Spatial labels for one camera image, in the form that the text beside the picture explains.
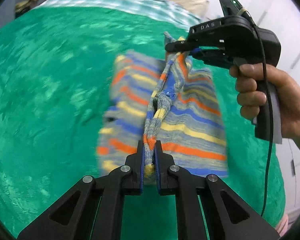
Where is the green white checkered blanket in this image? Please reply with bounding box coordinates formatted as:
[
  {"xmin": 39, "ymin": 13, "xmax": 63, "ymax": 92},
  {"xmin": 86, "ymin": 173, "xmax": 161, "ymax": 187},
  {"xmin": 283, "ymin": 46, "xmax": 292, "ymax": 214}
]
[{"xmin": 40, "ymin": 0, "xmax": 201, "ymax": 29}]

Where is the person's right hand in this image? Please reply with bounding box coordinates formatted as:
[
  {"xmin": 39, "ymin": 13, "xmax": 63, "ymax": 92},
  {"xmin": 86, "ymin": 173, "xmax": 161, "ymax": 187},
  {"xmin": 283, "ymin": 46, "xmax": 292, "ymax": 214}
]
[{"xmin": 229, "ymin": 63, "xmax": 300, "ymax": 147}]

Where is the multicolour striped knit sweater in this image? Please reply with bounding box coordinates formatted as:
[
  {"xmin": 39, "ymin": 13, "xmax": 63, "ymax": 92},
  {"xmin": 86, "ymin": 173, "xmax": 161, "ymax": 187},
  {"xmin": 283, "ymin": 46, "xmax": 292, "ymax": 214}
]
[{"xmin": 96, "ymin": 31, "xmax": 228, "ymax": 185}]

